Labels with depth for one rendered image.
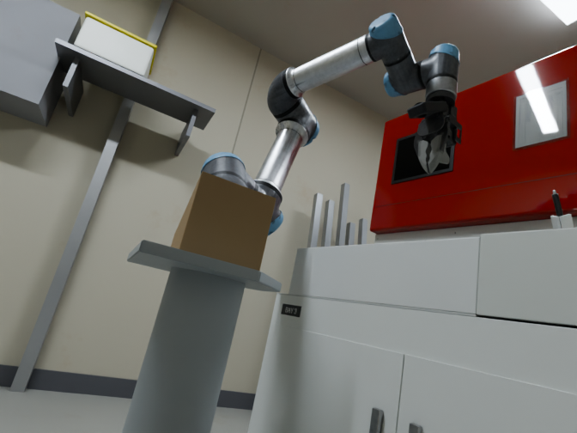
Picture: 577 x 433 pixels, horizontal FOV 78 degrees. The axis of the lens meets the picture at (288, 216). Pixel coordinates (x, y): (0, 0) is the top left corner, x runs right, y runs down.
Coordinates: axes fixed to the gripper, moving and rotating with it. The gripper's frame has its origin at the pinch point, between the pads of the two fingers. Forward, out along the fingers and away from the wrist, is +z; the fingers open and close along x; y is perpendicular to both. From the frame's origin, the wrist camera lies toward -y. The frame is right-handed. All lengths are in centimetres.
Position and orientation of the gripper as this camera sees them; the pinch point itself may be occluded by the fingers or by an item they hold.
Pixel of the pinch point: (428, 167)
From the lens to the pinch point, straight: 91.4
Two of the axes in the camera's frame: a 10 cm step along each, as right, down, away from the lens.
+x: -5.9, 1.1, 8.0
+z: -2.0, 9.4, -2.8
